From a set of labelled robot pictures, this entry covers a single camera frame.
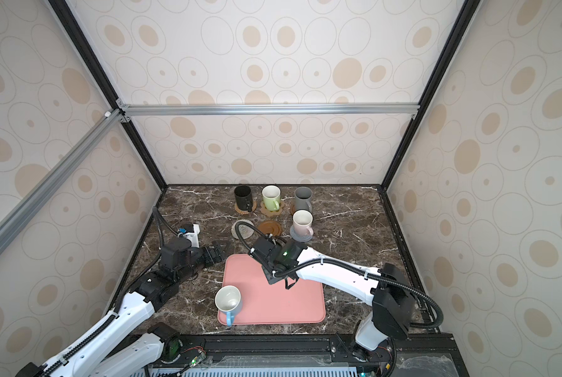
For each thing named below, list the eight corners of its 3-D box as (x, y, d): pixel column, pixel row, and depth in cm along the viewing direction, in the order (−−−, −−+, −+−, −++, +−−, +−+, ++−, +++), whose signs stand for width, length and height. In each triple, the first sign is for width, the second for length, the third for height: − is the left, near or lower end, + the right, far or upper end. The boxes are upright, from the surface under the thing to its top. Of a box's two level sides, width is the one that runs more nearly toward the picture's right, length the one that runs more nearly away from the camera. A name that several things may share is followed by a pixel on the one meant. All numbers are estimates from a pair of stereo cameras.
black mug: (236, 214, 111) (232, 199, 103) (238, 200, 117) (235, 184, 109) (251, 214, 111) (249, 199, 103) (253, 200, 117) (251, 184, 109)
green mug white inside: (263, 216, 110) (261, 202, 102) (264, 199, 117) (263, 184, 109) (280, 216, 110) (279, 202, 102) (280, 199, 117) (280, 184, 109)
